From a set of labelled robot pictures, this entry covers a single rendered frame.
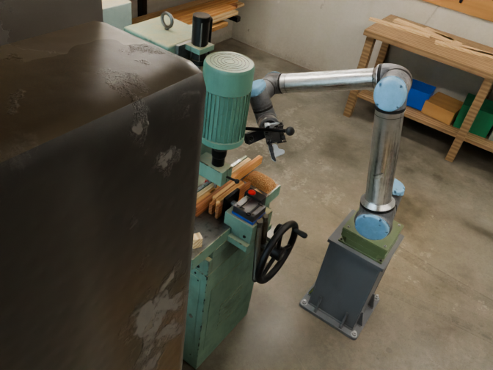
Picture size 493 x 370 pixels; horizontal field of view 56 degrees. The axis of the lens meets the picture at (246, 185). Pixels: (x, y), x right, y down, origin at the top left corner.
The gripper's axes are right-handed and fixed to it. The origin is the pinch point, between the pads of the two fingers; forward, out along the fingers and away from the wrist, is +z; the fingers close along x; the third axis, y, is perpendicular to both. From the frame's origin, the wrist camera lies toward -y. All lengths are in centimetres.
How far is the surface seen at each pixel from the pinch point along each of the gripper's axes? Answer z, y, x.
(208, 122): 10.0, -20.5, -16.5
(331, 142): -214, 64, 90
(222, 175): 2.3, -20.6, 7.7
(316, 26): -344, 89, 7
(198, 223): 9.4, -33.7, 22.4
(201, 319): 7, -44, 71
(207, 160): -4.5, -25.7, 2.7
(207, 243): 19.2, -30.7, 26.2
